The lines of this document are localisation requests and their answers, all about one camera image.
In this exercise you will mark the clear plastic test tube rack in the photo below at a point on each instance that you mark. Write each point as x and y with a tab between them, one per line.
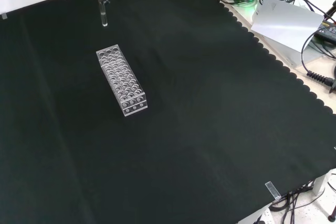
118	77

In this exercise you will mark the clear glass test tube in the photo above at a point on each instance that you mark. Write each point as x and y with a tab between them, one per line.
104	16

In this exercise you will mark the pale paper sheet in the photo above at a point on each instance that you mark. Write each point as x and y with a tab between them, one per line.
284	22

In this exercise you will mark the white power strip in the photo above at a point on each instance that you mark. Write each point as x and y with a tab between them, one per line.
263	216

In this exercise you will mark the black bench cloth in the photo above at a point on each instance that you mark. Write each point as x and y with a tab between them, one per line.
183	108

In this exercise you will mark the black power adapter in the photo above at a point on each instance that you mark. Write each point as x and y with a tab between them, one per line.
328	32

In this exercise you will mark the white table leg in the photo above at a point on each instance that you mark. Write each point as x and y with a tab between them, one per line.
324	180

